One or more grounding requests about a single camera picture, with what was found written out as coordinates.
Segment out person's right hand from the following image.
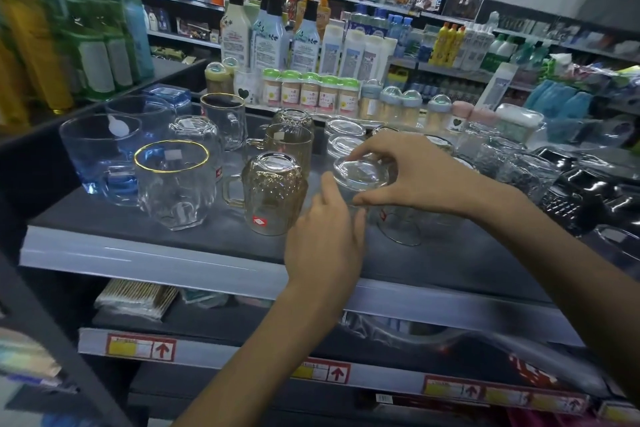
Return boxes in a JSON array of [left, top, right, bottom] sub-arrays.
[[346, 132, 506, 220]]

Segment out person's left hand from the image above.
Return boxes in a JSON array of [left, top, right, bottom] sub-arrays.
[[284, 172, 368, 295]]

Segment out small clear glass cup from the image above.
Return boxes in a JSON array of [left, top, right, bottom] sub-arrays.
[[332, 154, 395, 205], [327, 135, 366, 160], [324, 119, 367, 140]]

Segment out person's left forearm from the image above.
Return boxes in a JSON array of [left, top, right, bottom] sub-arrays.
[[170, 282, 362, 427]]

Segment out person's right forearm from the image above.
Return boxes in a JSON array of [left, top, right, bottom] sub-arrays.
[[470, 181, 640, 405]]

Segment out amber textured glass mug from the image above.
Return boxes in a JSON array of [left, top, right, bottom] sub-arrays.
[[222, 151, 310, 237], [271, 108, 316, 134], [244, 123, 315, 177]]

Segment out blue-collar baby bottle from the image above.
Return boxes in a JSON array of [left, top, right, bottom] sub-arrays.
[[425, 94, 453, 132], [379, 86, 403, 124], [401, 89, 424, 128], [359, 79, 383, 121]]

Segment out green-lid baby bottle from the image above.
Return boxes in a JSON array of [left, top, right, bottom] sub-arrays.
[[280, 70, 302, 110], [262, 68, 283, 108], [318, 75, 340, 115], [299, 72, 321, 112], [338, 77, 361, 118]]

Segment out clear diamond-pattern glass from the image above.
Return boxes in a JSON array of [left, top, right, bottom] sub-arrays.
[[496, 153, 564, 205], [474, 136, 529, 180], [456, 121, 502, 163]]

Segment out pink cup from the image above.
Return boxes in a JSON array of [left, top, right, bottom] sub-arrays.
[[470, 106, 498, 129], [448, 100, 474, 132]]

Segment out white tube bottle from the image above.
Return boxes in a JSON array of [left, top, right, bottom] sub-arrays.
[[357, 34, 385, 83], [338, 28, 366, 80], [318, 21, 346, 77]]

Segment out clear plastic bags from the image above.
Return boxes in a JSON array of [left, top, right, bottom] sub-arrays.
[[340, 311, 613, 398]]

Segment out red yellow price tag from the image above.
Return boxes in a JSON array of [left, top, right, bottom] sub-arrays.
[[484, 384, 591, 415], [105, 333, 177, 363], [422, 375, 485, 402], [291, 357, 352, 385]]

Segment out white-lid storage container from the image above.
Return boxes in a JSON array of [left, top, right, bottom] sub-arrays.
[[494, 103, 545, 143]]

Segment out white flat box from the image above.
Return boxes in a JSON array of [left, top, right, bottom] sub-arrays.
[[474, 62, 519, 110]]

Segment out group of yellow bottles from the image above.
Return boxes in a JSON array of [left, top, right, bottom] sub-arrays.
[[429, 22, 467, 68]]

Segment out gold-rimmed clear glass mug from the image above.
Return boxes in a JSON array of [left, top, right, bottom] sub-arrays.
[[133, 140, 211, 232], [200, 93, 248, 152]]

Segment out white black-cap lotion bottle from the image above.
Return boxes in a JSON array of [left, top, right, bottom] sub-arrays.
[[249, 0, 291, 73], [220, 0, 252, 68], [289, 0, 321, 74]]

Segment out white cup with heart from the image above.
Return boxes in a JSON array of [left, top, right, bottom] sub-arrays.
[[233, 69, 264, 105]]

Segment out group of blue bottles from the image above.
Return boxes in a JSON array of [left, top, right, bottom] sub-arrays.
[[348, 4, 415, 58]]

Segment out group of white spray bottles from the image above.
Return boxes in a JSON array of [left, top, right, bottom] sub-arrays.
[[460, 11, 501, 72]]

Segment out clear faceted glass mug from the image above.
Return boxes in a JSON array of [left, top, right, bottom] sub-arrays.
[[169, 115, 225, 183]]

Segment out orange bottle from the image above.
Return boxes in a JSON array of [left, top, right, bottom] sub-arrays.
[[316, 0, 332, 37], [294, 0, 313, 32]]

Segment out group of black glass cups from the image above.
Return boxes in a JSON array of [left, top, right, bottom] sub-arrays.
[[531, 145, 640, 238]]

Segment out stack of blue cloths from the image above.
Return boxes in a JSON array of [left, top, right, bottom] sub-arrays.
[[523, 79, 594, 120]]

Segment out grey store shelf unit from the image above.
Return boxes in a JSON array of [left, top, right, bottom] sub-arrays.
[[0, 59, 640, 427]]

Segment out pack of wooden sticks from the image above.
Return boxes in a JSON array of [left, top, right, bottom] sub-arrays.
[[94, 279, 180, 321]]

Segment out blue glass mug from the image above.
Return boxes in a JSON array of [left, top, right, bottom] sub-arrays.
[[59, 114, 143, 207], [105, 94, 177, 142]]

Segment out clear glass tumbler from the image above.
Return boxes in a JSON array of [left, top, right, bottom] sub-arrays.
[[581, 224, 640, 283]]

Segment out background store shelf unit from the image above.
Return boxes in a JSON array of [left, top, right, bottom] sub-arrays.
[[114, 0, 640, 114]]

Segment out row of green bottles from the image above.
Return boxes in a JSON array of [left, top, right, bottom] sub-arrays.
[[22, 0, 156, 103]]

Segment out row of orange bottles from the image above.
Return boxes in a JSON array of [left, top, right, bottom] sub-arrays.
[[0, 0, 76, 134]]

